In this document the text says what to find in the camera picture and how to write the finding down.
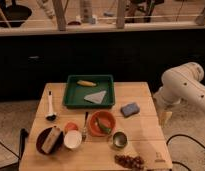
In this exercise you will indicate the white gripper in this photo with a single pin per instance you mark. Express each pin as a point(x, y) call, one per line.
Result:
point(163, 99)

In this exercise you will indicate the blue sponge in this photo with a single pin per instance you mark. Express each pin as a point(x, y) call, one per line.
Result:
point(130, 109)

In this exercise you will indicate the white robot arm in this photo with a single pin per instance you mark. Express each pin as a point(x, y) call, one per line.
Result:
point(181, 82)

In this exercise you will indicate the small metal cup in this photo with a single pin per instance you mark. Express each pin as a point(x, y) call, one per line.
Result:
point(120, 140)

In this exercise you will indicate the green chili pepper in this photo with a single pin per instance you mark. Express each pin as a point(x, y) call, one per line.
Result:
point(102, 127)

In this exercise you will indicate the orange bowl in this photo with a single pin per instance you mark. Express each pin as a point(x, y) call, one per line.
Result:
point(106, 118)

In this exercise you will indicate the grey folded cloth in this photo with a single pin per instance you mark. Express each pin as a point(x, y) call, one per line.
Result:
point(96, 98)

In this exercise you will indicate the dark fork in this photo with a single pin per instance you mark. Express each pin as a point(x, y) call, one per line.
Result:
point(84, 131)

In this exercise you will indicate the green plastic tray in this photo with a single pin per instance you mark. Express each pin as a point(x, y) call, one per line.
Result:
point(74, 96)

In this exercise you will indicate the yellow corn cob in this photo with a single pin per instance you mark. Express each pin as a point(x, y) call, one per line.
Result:
point(86, 83)

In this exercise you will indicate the white bowl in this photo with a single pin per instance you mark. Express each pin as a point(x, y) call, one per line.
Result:
point(72, 139)

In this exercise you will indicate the small orange cup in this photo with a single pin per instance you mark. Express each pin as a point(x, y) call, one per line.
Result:
point(70, 126)

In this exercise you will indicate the beige block on plate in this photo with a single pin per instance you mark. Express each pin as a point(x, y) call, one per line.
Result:
point(51, 140)

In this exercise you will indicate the dark round plate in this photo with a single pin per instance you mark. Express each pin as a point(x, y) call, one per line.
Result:
point(42, 137)

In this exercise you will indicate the white handled ladle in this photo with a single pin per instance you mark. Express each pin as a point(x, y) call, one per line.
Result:
point(51, 116)

